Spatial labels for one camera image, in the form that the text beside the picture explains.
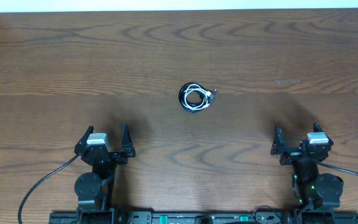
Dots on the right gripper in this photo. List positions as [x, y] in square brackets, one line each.
[279, 145]

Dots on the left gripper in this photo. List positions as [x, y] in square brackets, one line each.
[128, 149]

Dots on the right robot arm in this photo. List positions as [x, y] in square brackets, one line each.
[319, 194]

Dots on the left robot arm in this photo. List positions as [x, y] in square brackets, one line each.
[94, 189]

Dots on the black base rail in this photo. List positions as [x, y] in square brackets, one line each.
[204, 217]

